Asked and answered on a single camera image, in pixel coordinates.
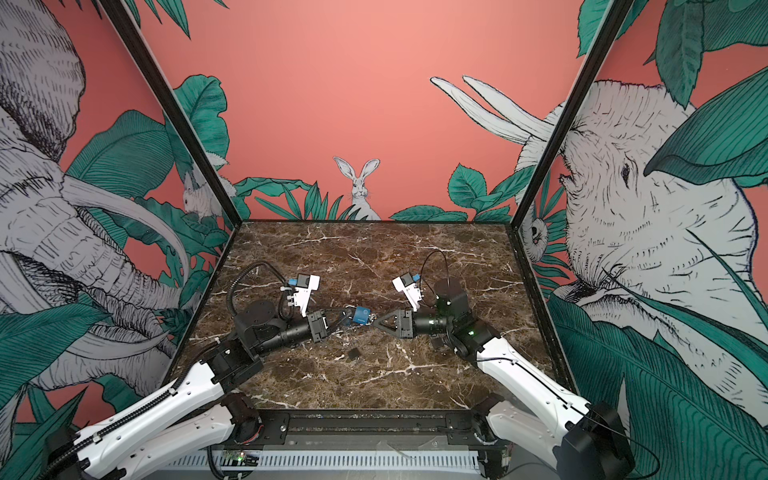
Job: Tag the black corner frame post left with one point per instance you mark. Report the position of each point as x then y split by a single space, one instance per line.
125 26

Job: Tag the black corner frame post right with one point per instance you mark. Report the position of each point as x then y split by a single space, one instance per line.
612 21

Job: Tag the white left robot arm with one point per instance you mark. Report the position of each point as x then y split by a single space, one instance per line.
200 408

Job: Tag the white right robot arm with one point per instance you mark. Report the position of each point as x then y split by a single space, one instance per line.
579 439

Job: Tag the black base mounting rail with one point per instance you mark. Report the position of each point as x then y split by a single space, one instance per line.
458 427

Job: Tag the small green circuit board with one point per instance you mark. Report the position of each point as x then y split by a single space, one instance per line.
230 460

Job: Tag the white perforated strip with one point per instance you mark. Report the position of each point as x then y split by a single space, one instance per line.
326 460

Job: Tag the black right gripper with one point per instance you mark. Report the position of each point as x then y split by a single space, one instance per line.
407 322

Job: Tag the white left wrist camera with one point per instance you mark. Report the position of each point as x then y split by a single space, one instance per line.
298 291

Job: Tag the black corner frame post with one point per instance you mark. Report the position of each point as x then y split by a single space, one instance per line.
612 21
125 26

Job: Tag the blue padlock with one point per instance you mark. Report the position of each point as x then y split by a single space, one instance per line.
361 316

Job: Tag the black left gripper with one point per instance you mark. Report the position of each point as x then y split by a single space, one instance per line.
321 331

